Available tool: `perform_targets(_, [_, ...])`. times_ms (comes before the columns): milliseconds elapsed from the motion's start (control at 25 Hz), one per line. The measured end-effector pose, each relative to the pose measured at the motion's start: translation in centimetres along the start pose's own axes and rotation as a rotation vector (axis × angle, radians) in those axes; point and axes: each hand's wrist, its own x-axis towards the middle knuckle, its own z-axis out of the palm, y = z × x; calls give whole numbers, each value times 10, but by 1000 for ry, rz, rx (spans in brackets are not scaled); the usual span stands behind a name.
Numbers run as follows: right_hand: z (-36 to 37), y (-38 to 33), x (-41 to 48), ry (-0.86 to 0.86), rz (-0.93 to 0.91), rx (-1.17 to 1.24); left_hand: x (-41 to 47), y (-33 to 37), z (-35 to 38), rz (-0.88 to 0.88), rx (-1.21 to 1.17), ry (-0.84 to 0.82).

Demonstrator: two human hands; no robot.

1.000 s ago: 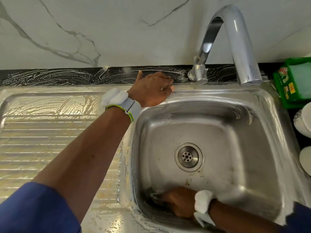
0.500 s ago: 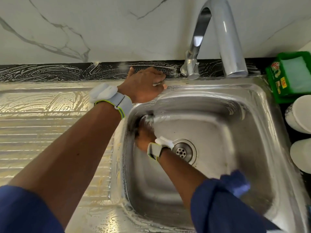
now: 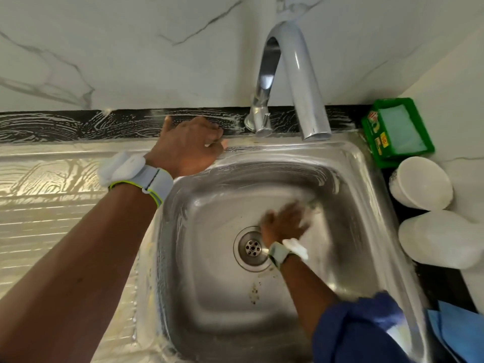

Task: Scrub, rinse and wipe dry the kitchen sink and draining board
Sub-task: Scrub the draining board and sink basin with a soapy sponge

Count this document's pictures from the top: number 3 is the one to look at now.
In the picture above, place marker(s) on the white yellow spray bottle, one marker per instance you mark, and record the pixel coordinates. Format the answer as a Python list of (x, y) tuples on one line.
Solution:
[(438, 239)]

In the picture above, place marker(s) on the person's left hand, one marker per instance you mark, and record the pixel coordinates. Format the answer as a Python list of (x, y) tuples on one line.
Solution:
[(185, 146)]

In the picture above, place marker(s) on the person's right hand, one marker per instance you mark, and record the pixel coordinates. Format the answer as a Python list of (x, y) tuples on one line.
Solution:
[(283, 223)]

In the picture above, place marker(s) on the white left wrist tracker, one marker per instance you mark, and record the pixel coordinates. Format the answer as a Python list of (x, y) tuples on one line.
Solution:
[(132, 174)]

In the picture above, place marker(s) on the stainless steel sink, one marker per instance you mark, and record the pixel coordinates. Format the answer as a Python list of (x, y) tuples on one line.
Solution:
[(196, 298)]

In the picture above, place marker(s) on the white bowl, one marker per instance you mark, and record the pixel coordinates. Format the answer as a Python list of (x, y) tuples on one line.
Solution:
[(421, 183)]

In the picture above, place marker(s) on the person's left forearm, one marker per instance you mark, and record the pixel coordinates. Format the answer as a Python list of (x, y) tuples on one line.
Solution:
[(68, 291)]

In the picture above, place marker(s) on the green soap tray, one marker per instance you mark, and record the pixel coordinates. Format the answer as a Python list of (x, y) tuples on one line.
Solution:
[(397, 132)]

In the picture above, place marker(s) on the chrome faucet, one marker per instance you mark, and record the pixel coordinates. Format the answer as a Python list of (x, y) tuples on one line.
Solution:
[(299, 71)]

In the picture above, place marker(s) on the blue cloth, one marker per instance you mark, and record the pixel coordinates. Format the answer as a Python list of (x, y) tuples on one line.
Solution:
[(461, 332)]

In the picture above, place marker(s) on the person's right forearm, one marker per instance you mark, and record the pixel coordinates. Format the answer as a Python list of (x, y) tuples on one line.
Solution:
[(306, 295)]

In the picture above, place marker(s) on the metal drain strainer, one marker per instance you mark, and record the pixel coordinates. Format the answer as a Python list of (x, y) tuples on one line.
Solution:
[(248, 249)]

